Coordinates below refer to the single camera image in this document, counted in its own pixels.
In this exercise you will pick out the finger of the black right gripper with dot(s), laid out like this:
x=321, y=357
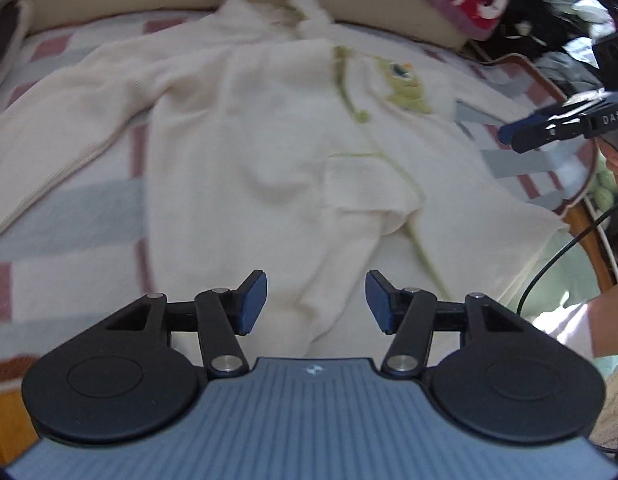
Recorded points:
x=561, y=121

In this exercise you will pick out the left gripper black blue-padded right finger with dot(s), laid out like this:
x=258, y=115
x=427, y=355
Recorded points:
x=412, y=316

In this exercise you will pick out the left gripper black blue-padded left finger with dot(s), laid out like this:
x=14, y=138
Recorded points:
x=217, y=316

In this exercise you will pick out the cream knit zip cardigan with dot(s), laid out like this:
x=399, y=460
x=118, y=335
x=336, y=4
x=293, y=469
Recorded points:
x=286, y=145

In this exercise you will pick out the person's right hand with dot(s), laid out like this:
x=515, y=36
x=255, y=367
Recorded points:
x=611, y=156

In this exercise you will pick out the checkered pink grey bed sheet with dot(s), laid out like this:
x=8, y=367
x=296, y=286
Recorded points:
x=81, y=252

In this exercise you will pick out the dark brown folded garment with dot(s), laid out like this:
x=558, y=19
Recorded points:
x=9, y=22

